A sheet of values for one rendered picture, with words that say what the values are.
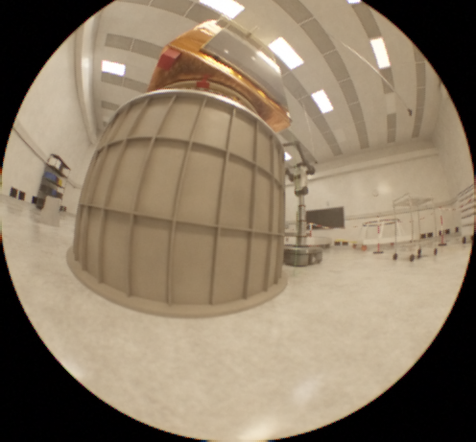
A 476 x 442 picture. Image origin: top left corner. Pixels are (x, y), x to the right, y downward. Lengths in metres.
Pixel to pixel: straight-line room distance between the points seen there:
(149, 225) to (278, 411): 0.72
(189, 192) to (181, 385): 0.68
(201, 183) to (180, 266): 0.38
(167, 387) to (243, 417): 0.16
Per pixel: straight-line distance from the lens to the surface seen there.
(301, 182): 2.50
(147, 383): 0.42
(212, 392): 0.41
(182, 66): 1.62
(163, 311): 0.65
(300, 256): 2.05
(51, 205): 3.00
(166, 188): 0.67
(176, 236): 0.64
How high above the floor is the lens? 0.35
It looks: 13 degrees up
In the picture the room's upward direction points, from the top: 5 degrees clockwise
